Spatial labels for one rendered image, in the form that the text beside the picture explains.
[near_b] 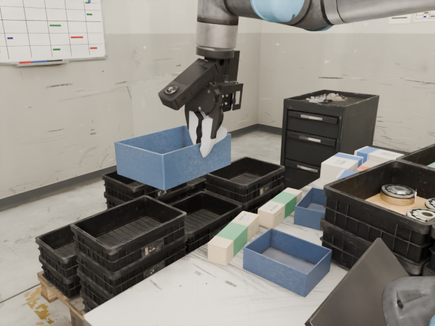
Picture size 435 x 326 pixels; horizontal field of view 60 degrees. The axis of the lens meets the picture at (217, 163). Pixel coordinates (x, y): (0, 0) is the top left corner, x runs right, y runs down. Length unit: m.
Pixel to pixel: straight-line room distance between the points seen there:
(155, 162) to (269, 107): 4.63
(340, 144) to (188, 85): 1.98
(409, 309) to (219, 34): 0.53
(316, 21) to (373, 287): 0.45
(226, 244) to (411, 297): 0.59
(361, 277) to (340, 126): 1.94
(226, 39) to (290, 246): 0.71
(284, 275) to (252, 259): 0.10
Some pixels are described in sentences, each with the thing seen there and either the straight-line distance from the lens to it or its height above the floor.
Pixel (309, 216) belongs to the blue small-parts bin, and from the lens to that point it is 1.35.
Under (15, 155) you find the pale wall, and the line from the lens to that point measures 3.40.
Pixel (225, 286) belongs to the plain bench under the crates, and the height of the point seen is 0.70.
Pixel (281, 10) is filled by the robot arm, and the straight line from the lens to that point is 0.60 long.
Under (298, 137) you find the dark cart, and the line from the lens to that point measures 2.71.
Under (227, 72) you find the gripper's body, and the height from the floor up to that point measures 1.27.
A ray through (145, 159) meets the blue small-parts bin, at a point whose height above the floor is 1.12.
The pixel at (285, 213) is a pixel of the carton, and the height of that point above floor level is 0.72.
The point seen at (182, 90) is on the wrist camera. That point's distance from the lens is 0.66.
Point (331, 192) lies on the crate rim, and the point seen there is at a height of 0.92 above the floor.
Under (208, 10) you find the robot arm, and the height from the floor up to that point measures 1.38.
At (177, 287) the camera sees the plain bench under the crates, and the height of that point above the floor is 0.70.
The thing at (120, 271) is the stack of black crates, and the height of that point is 0.48.
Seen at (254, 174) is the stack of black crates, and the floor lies 0.49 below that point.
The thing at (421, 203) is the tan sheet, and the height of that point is 0.83.
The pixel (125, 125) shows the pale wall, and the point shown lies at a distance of 3.85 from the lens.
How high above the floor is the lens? 1.35
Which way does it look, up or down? 19 degrees down
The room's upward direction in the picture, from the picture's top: straight up
